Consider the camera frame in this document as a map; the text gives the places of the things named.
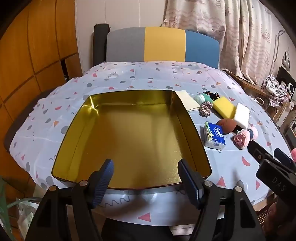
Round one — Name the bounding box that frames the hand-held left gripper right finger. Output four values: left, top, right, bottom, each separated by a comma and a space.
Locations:
178, 159, 266, 241

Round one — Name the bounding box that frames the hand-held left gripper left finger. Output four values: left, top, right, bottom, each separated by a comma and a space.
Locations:
25, 158, 115, 241

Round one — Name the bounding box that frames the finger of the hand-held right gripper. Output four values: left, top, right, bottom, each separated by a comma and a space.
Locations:
247, 140, 279, 168
273, 148, 294, 168

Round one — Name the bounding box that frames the pink towel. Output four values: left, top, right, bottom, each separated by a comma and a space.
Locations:
233, 127, 259, 150

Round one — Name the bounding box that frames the white sponge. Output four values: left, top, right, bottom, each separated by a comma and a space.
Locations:
233, 103, 250, 129

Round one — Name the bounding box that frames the brown makeup sponge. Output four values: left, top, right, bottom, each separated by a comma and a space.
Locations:
216, 118, 237, 133

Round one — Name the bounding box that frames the blue tissue pack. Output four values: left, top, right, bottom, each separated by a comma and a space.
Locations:
203, 121, 226, 150

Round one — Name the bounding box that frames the gold tin box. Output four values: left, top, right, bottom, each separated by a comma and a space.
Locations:
51, 90, 212, 190

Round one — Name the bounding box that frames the yellow sponge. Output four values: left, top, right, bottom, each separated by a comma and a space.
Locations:
212, 97, 236, 119

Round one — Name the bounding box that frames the pink satin scrunchie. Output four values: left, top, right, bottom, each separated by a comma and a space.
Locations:
199, 102, 213, 116

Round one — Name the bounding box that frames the black wig with colourful beads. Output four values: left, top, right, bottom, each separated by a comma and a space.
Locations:
203, 91, 220, 100

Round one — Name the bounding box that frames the green powder puff jar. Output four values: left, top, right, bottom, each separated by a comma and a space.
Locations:
193, 93, 213, 103

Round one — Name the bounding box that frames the beige cloth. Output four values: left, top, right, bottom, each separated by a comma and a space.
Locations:
175, 90, 201, 112

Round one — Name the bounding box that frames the person's right hand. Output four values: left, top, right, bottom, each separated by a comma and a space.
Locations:
262, 201, 287, 235

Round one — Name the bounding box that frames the pile of patterned clothes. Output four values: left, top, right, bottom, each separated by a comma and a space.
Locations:
261, 75, 289, 107

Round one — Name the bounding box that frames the wooden side table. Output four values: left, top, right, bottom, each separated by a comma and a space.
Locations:
223, 70, 270, 109

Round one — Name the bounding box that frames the black monitor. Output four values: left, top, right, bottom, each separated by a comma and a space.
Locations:
276, 66, 296, 86

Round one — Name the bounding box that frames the plastic bag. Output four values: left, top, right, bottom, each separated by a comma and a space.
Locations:
0, 176, 43, 241

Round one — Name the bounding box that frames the thin metal stand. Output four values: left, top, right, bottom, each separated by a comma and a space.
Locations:
273, 30, 292, 70

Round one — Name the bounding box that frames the patterned white tablecloth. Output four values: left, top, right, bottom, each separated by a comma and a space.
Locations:
9, 61, 292, 226

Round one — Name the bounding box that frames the patterned beige curtain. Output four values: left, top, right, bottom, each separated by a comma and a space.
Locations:
161, 0, 286, 85

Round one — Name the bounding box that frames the grey yellow blue chair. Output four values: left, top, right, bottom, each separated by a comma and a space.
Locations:
105, 27, 220, 69

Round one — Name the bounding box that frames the wooden wardrobe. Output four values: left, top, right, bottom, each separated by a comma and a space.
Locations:
0, 0, 84, 176

